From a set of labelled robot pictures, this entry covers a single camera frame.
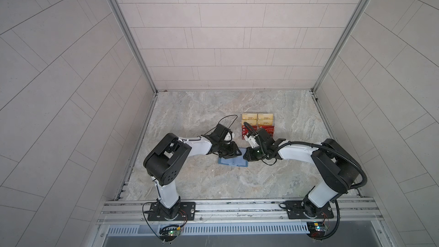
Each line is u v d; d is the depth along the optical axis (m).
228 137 0.84
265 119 0.92
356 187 0.45
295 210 0.71
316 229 0.68
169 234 0.64
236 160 0.84
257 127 0.91
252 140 0.81
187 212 0.71
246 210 0.72
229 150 0.78
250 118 0.94
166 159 0.47
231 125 0.87
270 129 0.93
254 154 0.79
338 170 0.45
